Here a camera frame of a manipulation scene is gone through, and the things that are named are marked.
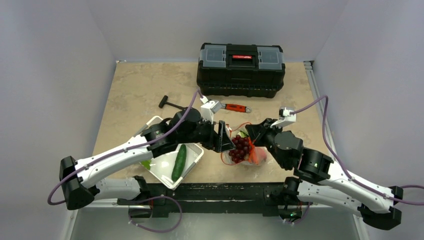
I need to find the black hammer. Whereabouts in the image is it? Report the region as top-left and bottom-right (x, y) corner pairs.
(158, 95), (186, 110)

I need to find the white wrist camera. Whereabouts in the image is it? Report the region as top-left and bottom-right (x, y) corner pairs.
(271, 106), (297, 128)
(200, 96), (223, 123)

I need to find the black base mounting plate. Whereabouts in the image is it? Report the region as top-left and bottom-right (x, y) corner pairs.
(117, 182), (307, 221)

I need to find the purple grape bunch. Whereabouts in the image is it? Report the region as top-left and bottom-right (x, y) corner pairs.
(228, 132), (252, 164)

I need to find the white plastic basket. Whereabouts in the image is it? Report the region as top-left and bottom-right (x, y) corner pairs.
(133, 115), (205, 190)

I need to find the clear zip top bag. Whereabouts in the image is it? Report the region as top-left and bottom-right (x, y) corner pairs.
(220, 122), (267, 166)

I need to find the green leafy vegetable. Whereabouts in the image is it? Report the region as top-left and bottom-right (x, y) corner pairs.
(140, 159), (152, 170)

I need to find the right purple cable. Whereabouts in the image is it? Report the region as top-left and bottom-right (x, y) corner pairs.
(288, 95), (424, 206)

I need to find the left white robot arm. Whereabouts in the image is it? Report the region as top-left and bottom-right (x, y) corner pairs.
(57, 108), (235, 210)

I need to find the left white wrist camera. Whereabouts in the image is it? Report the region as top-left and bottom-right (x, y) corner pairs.
(200, 96), (223, 123)

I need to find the adjustable wrench red handle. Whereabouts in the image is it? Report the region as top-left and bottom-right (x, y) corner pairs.
(221, 103), (252, 113)

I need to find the orange carrot green top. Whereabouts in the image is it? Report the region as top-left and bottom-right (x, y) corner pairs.
(247, 146), (260, 166)

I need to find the black plastic toolbox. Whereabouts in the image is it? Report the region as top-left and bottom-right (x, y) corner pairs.
(196, 42), (286, 99)

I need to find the aluminium frame rail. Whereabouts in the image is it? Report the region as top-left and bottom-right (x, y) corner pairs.
(68, 184), (361, 210)

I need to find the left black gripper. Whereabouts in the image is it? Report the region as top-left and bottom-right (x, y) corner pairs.
(177, 115), (235, 152)

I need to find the green cucumber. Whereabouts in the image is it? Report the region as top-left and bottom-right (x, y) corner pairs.
(171, 144), (188, 182)

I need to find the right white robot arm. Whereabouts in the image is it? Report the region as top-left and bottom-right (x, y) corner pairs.
(245, 116), (403, 230)

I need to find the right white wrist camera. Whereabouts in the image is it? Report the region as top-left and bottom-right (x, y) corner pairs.
(271, 106), (297, 128)

